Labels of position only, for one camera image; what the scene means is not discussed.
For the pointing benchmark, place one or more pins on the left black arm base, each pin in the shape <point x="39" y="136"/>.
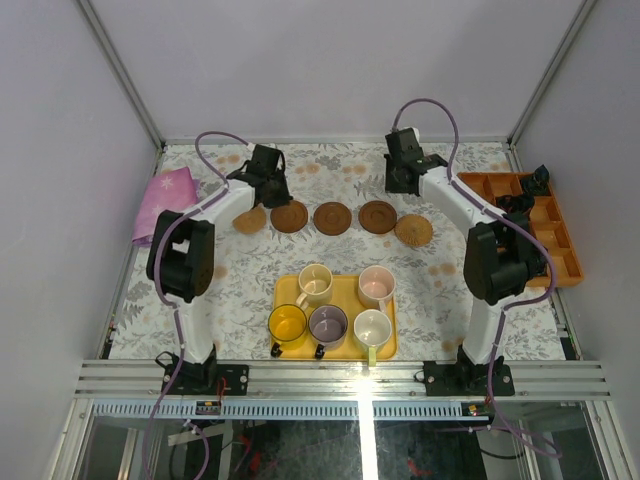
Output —
<point x="211" y="378"/>

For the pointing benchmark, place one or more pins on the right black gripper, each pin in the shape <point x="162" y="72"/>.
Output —
<point x="390" y="185"/>

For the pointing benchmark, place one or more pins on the yellow plastic tray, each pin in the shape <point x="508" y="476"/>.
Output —
<point x="345" y="296"/>

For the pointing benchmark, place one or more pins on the cream mug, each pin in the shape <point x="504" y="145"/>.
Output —
<point x="315" y="283"/>

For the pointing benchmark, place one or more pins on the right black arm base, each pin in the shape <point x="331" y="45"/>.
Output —
<point x="463" y="378"/>

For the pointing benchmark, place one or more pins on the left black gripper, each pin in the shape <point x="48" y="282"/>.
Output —
<point x="275" y="191"/>

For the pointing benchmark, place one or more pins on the woven tan coaster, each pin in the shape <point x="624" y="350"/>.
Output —
<point x="414" y="230"/>
<point x="250" y="222"/>

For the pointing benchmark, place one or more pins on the black folded item corner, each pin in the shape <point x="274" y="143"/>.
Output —
<point x="537" y="182"/>

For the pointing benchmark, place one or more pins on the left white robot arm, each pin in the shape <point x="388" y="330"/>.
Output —
<point x="181" y="258"/>

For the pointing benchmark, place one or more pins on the purple mug black handle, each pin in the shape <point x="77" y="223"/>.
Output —
<point x="328" y="326"/>

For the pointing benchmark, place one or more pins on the yellow mug black handle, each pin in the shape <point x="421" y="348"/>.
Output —
<point x="287" y="325"/>

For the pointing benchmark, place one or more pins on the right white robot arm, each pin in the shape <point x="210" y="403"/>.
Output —
<point x="501" y="255"/>

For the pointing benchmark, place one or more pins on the aluminium front rail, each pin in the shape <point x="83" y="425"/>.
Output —
<point x="275" y="390"/>

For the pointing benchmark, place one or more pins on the white mug green handle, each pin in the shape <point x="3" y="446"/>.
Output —
<point x="372" y="331"/>

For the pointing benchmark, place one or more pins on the dark brown coaster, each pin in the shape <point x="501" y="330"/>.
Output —
<point x="377" y="217"/>
<point x="289" y="218"/>
<point x="332" y="218"/>

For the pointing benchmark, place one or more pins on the pink mug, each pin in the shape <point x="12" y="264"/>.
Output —
<point x="376" y="288"/>

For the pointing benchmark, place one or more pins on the black folded item middle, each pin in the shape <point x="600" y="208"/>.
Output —
<point x="522" y="204"/>

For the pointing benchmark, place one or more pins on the pink star cloth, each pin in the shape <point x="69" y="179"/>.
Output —
<point x="172" y="190"/>

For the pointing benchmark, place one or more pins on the orange compartment organizer box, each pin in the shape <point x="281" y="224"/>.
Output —
<point x="545" y="219"/>

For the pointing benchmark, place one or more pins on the dark brown coaster bottom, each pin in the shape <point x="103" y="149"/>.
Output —
<point x="377" y="217"/>

